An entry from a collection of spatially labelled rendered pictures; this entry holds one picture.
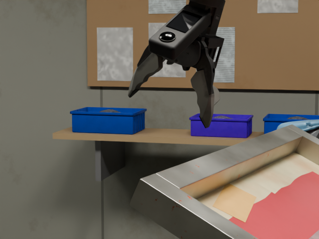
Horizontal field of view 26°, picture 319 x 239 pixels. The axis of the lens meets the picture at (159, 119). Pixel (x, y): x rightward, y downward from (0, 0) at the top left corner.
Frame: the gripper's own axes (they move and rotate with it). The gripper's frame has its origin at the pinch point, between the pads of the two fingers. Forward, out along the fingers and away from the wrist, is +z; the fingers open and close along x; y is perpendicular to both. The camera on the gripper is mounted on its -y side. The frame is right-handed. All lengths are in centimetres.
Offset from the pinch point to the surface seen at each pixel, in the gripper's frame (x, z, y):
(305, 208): -26.3, 5.9, 1.6
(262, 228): -24.9, 5.7, -13.9
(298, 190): -23.1, 5.5, 7.2
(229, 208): -19.8, 4.9, -14.3
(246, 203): -20.4, 5.0, -9.5
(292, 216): -26.0, 5.9, -4.1
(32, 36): 199, 48, 221
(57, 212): 156, 143, 224
